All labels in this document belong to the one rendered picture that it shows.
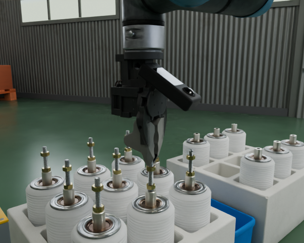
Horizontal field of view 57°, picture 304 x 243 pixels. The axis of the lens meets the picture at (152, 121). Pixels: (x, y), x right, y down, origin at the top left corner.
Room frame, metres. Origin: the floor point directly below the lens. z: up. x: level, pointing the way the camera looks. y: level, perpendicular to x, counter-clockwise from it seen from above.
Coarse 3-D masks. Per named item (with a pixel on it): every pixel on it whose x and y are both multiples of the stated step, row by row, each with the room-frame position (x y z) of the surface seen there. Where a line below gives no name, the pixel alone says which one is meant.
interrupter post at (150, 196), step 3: (147, 189) 0.52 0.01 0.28; (153, 189) 0.52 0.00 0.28; (147, 192) 0.51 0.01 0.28; (150, 192) 0.51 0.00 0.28; (153, 192) 0.51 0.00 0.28; (147, 195) 0.51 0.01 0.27; (150, 195) 0.51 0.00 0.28; (153, 195) 0.51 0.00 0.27; (147, 198) 0.51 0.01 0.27; (150, 198) 0.51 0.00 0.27; (153, 198) 0.51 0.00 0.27; (147, 201) 0.51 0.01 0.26; (150, 201) 0.51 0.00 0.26; (153, 201) 0.51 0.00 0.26; (147, 204) 0.51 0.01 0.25; (150, 204) 0.51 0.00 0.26; (153, 204) 0.51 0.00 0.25
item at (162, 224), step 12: (132, 216) 0.48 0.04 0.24; (144, 216) 0.48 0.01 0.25; (156, 216) 0.48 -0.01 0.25; (168, 216) 0.48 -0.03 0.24; (132, 228) 0.48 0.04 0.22; (144, 228) 0.47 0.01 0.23; (156, 228) 0.47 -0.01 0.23; (168, 228) 0.48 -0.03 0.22; (132, 240) 0.49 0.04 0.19; (144, 240) 0.47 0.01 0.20; (156, 240) 0.47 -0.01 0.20; (168, 240) 0.49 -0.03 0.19
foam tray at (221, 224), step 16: (16, 208) 0.63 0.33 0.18; (16, 224) 0.56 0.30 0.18; (32, 224) 0.56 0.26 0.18; (208, 224) 0.56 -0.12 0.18; (224, 224) 0.56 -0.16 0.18; (16, 240) 0.57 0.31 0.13; (32, 240) 0.50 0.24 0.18; (176, 240) 0.53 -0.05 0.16; (192, 240) 0.50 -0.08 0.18; (208, 240) 0.52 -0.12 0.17; (224, 240) 0.56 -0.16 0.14
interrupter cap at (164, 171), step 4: (144, 168) 0.70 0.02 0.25; (160, 168) 0.70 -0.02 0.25; (164, 168) 0.70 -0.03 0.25; (144, 172) 0.68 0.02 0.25; (160, 172) 0.68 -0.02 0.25; (164, 172) 0.68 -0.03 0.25; (168, 172) 0.67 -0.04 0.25; (156, 176) 0.65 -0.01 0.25; (160, 176) 0.65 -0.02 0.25; (164, 176) 0.65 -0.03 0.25
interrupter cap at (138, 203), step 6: (138, 198) 0.54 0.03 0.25; (144, 198) 0.54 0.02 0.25; (156, 198) 0.54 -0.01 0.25; (162, 198) 0.54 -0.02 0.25; (132, 204) 0.51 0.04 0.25; (138, 204) 0.51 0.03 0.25; (144, 204) 0.52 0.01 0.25; (156, 204) 0.52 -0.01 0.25; (162, 204) 0.51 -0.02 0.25; (168, 204) 0.51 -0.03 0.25; (138, 210) 0.49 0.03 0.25; (144, 210) 0.49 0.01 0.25; (150, 210) 0.49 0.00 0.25; (156, 210) 0.49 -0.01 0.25; (162, 210) 0.49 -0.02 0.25
